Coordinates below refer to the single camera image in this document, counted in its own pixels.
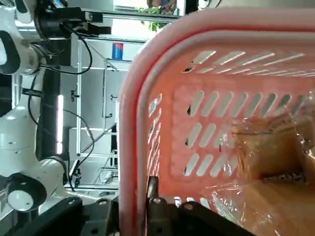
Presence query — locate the green leafy plant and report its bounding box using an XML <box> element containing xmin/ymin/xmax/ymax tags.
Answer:
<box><xmin>134</xmin><ymin>6</ymin><xmax>178</xmax><ymax>31</ymax></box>

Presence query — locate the horizontal aluminium frame beam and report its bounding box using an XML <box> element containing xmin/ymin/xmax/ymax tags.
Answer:
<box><xmin>81</xmin><ymin>11</ymin><xmax>179</xmax><ymax>20</ymax></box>

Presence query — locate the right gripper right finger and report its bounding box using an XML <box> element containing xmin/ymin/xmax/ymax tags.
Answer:
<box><xmin>145</xmin><ymin>176</ymin><xmax>249</xmax><ymax>236</ymax></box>

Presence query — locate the small pink plastic basket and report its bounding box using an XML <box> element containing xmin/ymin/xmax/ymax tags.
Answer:
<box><xmin>117</xmin><ymin>6</ymin><xmax>315</xmax><ymax>236</ymax></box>

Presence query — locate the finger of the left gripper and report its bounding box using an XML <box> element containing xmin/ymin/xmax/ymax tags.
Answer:
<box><xmin>83</xmin><ymin>23</ymin><xmax>112</xmax><ymax>35</ymax></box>

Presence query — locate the blue wall sign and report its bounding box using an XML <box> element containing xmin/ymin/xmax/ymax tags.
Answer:
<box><xmin>112</xmin><ymin>42</ymin><xmax>124</xmax><ymax>59</ymax></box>

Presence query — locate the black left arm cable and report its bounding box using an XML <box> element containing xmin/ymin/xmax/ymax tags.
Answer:
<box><xmin>36</xmin><ymin>23</ymin><xmax>93</xmax><ymax>76</ymax></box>

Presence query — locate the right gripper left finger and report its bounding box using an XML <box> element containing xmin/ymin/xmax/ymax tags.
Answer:
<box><xmin>31</xmin><ymin>196</ymin><xmax>120</xmax><ymax>236</ymax></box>

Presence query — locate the brown bread pack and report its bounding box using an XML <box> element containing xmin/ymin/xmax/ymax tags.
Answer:
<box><xmin>295</xmin><ymin>122</ymin><xmax>315</xmax><ymax>187</ymax></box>
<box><xmin>233</xmin><ymin>118</ymin><xmax>306</xmax><ymax>180</ymax></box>
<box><xmin>196</xmin><ymin>179</ymin><xmax>315</xmax><ymax>236</ymax></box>

